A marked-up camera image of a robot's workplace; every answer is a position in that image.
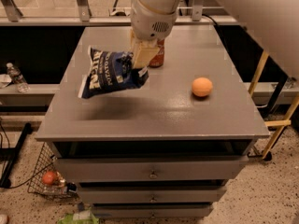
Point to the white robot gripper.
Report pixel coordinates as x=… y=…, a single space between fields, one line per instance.
x=149 y=22

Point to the blue potato chip bag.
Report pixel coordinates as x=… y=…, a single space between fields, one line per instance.
x=111 y=71

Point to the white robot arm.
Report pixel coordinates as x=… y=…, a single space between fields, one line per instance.
x=272 y=24

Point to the red cola can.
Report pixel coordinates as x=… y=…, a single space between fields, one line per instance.
x=158 y=60

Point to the orange ball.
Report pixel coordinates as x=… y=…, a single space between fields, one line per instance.
x=202 y=87

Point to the grey drawer cabinet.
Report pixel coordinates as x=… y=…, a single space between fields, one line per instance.
x=157 y=151

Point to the clear plastic water bottle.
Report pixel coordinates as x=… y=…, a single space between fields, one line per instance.
x=17 y=78

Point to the red apple in basket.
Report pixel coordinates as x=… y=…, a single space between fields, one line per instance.
x=49 y=178

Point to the black floor stand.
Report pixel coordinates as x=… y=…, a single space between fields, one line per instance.
x=9 y=156

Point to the green white package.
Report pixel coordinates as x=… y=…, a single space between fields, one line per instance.
x=83 y=217

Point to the black wire basket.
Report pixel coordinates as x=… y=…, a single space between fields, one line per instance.
x=61 y=189

